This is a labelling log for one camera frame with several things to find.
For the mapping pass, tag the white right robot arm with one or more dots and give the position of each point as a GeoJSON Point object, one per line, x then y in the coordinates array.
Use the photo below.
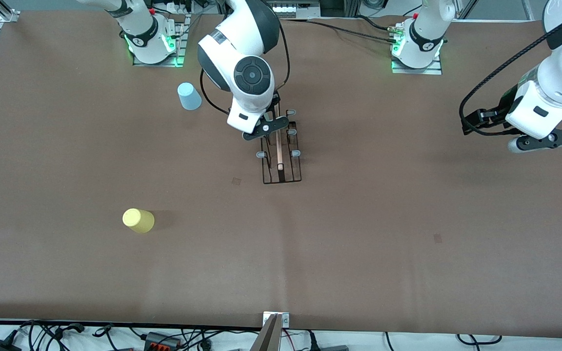
{"type": "Point", "coordinates": [222, 44]}

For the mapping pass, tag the aluminium frame extrusion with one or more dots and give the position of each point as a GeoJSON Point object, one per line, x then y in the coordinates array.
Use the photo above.
{"type": "Point", "coordinates": [527, 9]}
{"type": "Point", "coordinates": [5, 12]}
{"type": "Point", "coordinates": [465, 9]}

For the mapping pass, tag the white power strip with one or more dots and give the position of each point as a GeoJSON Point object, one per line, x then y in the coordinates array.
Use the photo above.
{"type": "Point", "coordinates": [293, 9]}

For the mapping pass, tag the black power adapter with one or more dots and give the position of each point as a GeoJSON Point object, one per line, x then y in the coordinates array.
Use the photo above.
{"type": "Point", "coordinates": [0, 347]}

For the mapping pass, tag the grey camera pole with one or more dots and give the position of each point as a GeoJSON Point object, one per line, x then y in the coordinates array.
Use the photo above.
{"type": "Point", "coordinates": [267, 341]}

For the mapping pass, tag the grey terminal block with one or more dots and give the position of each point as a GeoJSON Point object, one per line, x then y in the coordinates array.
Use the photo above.
{"type": "Point", "coordinates": [156, 337]}

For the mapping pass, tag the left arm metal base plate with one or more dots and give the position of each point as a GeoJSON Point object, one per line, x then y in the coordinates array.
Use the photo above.
{"type": "Point", "coordinates": [432, 71]}

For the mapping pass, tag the brown table cover sheet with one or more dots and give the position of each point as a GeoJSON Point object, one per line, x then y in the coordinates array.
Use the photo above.
{"type": "Point", "coordinates": [310, 243]}

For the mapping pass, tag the black plug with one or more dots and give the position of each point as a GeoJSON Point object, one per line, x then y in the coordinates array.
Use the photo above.
{"type": "Point", "coordinates": [312, 343]}

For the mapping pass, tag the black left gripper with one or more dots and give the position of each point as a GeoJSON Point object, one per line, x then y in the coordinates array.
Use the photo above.
{"type": "Point", "coordinates": [501, 113]}

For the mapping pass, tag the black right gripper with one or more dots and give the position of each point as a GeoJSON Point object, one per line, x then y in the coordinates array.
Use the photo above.
{"type": "Point", "coordinates": [273, 108]}

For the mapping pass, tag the yellow plastic cup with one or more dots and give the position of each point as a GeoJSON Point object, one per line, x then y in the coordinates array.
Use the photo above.
{"type": "Point", "coordinates": [138, 220]}

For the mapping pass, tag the grey box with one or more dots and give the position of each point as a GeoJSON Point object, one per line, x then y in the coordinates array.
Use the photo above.
{"type": "Point", "coordinates": [334, 348]}

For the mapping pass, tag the light blue plastic cup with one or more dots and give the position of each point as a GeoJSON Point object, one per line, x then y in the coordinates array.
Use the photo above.
{"type": "Point", "coordinates": [189, 97]}

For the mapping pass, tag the silver camera mount bracket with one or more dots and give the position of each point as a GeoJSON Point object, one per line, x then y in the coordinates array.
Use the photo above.
{"type": "Point", "coordinates": [286, 320]}

